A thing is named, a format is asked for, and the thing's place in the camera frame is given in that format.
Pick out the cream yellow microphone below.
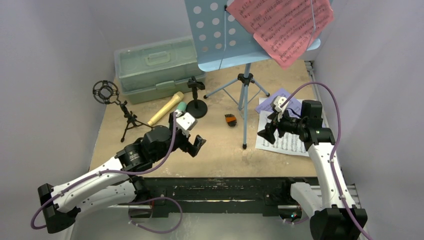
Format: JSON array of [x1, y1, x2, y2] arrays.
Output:
[[147, 91, 184, 127]]

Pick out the grey-green plastic toolbox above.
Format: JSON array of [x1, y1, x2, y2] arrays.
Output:
[[114, 36, 206, 104]]

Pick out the lavender sheet music page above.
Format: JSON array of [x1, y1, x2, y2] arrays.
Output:
[[255, 88, 303, 114]]

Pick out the purple cable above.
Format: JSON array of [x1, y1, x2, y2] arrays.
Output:
[[280, 81, 374, 240], [30, 112, 184, 235]]

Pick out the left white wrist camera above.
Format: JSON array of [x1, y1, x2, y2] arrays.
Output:
[[174, 110, 198, 138]]

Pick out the black tripod microphone stand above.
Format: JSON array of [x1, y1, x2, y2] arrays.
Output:
[[92, 80, 153, 143]]

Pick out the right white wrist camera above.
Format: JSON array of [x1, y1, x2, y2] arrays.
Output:
[[270, 96, 288, 117]]

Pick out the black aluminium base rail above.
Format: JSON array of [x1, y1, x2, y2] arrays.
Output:
[[67, 177, 369, 220]]

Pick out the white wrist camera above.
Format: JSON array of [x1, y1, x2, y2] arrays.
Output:
[[174, 110, 198, 138], [270, 96, 288, 117]]

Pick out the black round-base microphone stand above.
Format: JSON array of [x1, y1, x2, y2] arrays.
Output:
[[185, 76, 208, 119]]

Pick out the white sheet music page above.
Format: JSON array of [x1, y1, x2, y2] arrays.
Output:
[[258, 97, 274, 105], [255, 130, 309, 157]]

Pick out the light blue music stand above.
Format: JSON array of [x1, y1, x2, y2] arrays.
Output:
[[183, 0, 334, 150]]

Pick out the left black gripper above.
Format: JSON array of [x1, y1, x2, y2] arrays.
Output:
[[152, 113, 205, 162]]

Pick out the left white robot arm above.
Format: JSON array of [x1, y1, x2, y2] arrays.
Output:
[[30, 110, 206, 234]]

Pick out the orange black hex key set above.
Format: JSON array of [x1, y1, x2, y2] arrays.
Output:
[[224, 113, 237, 127]]

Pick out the mint green microphone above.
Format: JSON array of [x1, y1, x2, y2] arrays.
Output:
[[174, 101, 187, 118]]

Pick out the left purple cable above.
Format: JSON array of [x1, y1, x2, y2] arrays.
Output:
[[30, 112, 184, 235]]

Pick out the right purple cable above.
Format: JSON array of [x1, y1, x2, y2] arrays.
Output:
[[280, 81, 374, 240]]

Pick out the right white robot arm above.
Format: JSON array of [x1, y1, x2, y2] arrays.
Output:
[[257, 96, 368, 240]]

